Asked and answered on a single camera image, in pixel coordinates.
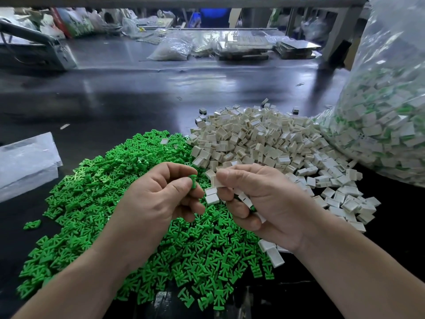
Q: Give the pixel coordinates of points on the person's left hand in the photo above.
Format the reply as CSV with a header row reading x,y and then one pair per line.
x,y
153,209

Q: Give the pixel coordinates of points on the person's right hand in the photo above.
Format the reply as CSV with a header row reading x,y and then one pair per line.
x,y
279,202

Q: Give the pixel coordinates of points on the small white plastic part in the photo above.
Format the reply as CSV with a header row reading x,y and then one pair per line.
x,y
212,196
246,200

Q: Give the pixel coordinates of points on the small green plastic part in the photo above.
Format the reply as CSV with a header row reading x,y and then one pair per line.
x,y
193,180
32,224

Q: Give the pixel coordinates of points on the pile of green plastic clips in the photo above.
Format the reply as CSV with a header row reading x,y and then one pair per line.
x,y
90,189

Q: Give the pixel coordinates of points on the pile of white plastic caps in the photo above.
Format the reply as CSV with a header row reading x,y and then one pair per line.
x,y
279,136

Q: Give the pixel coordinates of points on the clear plastic bag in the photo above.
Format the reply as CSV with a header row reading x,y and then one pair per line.
x,y
388,119

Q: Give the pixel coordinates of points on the person's right forearm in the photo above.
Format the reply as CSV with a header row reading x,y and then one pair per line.
x,y
362,279

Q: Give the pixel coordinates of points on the person's left forearm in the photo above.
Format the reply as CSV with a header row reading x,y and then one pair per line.
x,y
63,289

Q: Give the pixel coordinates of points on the small clear bag of parts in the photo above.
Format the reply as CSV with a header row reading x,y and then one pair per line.
x,y
170,48

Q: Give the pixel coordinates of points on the stack of clear flat bags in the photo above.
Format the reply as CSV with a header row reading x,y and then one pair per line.
x,y
28,166

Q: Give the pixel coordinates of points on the dark flat tray stack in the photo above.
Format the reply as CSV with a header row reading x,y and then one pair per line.
x,y
299,48

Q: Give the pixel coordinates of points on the blue crate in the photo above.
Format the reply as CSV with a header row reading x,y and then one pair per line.
x,y
214,18

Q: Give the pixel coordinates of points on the grey heat sealer machine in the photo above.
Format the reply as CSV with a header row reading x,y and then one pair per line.
x,y
36,51

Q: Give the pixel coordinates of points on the grey metal horizontal bar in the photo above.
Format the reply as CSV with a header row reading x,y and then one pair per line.
x,y
199,2

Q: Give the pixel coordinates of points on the grey metal slanted post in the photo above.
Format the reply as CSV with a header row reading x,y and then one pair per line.
x,y
345,26

